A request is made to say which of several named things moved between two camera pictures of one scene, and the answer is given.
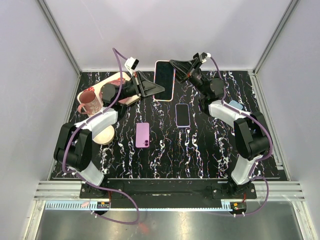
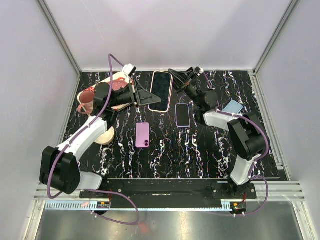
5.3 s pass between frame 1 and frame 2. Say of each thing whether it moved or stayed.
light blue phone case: stayed
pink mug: stayed
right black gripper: moved
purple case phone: stayed
